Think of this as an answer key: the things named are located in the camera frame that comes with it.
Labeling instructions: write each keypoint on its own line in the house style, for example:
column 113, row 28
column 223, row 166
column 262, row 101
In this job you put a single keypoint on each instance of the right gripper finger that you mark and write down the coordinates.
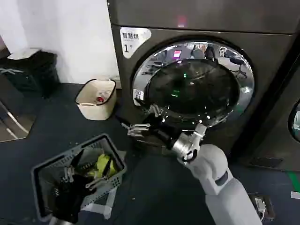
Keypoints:
column 155, row 110
column 138, row 130

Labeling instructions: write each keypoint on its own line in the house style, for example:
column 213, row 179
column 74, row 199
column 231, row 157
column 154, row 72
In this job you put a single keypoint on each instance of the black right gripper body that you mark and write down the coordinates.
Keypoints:
column 159, row 131

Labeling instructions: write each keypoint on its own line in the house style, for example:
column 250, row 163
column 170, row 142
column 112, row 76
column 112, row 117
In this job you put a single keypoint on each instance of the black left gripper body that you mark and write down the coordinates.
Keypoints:
column 70, row 199

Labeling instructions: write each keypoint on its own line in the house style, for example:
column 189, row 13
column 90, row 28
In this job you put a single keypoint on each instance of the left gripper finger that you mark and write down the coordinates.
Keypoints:
column 69, row 173
column 98, row 182

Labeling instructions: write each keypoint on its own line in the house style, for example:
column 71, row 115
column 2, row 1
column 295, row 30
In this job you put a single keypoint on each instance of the yellow-green garment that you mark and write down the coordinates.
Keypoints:
column 100, row 164

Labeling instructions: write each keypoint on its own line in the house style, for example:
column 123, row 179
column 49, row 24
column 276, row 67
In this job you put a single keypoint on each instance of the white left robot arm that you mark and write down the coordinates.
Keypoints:
column 58, row 221

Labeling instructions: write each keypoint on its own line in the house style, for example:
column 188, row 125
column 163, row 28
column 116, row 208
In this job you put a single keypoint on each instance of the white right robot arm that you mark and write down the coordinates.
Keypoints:
column 222, row 187

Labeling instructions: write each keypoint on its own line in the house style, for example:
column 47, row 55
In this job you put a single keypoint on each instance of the white basket stand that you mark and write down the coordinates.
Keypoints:
column 105, row 204

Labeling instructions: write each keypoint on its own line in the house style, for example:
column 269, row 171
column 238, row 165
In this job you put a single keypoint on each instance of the grey plastic laundry basket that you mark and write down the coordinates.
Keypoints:
column 47, row 168

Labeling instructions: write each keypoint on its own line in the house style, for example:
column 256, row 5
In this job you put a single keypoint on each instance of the small white door sticker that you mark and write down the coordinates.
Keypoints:
column 138, row 93

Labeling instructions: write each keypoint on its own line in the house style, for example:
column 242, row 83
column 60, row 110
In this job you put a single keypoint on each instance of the round chrome glass dryer door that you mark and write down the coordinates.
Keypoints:
column 197, row 89

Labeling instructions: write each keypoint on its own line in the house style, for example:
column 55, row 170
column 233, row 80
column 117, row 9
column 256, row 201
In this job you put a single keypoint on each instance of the red white rubbish item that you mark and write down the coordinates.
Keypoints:
column 102, row 98

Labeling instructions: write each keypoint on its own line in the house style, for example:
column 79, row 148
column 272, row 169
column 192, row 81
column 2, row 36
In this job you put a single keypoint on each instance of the beige waste bin black rim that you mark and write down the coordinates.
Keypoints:
column 93, row 110

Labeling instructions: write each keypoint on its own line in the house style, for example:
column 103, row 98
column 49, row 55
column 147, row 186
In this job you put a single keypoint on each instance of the white printed dryer label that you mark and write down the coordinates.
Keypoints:
column 134, row 39

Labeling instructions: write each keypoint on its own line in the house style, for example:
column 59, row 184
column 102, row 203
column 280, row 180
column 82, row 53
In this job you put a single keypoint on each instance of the metal-framed leaning panel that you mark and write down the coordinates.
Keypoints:
column 14, row 122

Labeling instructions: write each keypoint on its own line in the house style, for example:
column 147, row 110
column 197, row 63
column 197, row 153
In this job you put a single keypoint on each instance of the grey dryer with white label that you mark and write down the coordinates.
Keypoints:
column 192, row 18

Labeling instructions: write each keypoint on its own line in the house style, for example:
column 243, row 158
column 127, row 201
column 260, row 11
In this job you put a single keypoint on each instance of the black plastic crate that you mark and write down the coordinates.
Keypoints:
column 30, row 75

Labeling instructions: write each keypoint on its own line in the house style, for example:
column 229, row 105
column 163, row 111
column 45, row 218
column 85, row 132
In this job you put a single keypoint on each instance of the grey dryer without label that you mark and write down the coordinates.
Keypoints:
column 279, row 112

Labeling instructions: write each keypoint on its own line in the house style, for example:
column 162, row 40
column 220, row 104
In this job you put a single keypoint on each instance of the black floor socket box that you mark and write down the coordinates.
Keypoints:
column 261, row 206

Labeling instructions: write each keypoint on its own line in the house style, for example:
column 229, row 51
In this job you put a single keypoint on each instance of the dark round dryer door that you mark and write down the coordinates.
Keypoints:
column 295, row 119

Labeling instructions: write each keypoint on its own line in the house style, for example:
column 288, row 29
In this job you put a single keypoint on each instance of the small white floor object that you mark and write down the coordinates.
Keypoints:
column 295, row 195

